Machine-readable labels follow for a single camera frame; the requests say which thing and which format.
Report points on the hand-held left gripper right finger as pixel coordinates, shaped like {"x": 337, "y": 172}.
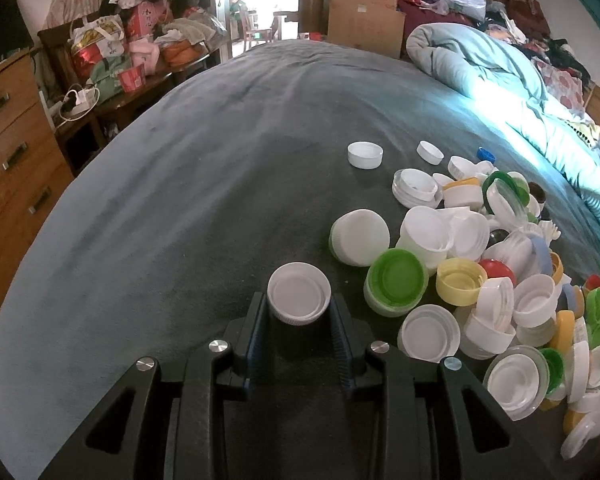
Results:
{"x": 340, "y": 342}

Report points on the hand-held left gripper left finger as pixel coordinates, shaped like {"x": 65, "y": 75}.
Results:
{"x": 257, "y": 340}

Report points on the pile of mixed bottle caps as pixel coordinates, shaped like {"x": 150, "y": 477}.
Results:
{"x": 430, "y": 240}

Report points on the single white bottle cap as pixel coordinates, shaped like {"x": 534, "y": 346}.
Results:
{"x": 429, "y": 152}
{"x": 365, "y": 154}

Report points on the single blue bottle cap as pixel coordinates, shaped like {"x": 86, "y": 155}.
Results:
{"x": 485, "y": 154}

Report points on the wooden side table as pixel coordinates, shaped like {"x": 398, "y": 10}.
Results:
{"x": 130, "y": 105}

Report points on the wooden dresser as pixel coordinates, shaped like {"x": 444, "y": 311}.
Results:
{"x": 15, "y": 185}

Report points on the red instant noodle cup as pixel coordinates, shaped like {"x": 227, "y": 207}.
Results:
{"x": 131, "y": 79}

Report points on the grey door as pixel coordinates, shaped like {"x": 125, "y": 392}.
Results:
{"x": 222, "y": 35}

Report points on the light blue duvet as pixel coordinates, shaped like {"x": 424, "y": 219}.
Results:
{"x": 480, "y": 65}

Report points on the heap of bags and packages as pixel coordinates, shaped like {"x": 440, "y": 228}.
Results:
{"x": 180, "y": 35}

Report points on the wooden dining chair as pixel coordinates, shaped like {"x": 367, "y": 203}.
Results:
{"x": 255, "y": 25}

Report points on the large cardboard box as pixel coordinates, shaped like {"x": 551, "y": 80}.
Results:
{"x": 365, "y": 25}

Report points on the yellow and white cloth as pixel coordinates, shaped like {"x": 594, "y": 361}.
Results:
{"x": 587, "y": 132}

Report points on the floral pillow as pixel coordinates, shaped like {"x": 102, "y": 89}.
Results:
{"x": 562, "y": 85}

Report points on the pink gift box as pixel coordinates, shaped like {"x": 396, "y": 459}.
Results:
{"x": 147, "y": 17}

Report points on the maroon blanket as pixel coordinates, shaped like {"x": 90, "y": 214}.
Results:
{"x": 415, "y": 10}

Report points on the translucent plastic bag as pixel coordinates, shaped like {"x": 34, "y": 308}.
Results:
{"x": 460, "y": 0}

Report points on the heap of clothes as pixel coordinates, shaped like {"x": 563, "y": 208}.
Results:
{"x": 525, "y": 15}

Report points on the black television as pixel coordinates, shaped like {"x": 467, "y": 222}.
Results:
{"x": 5, "y": 35}

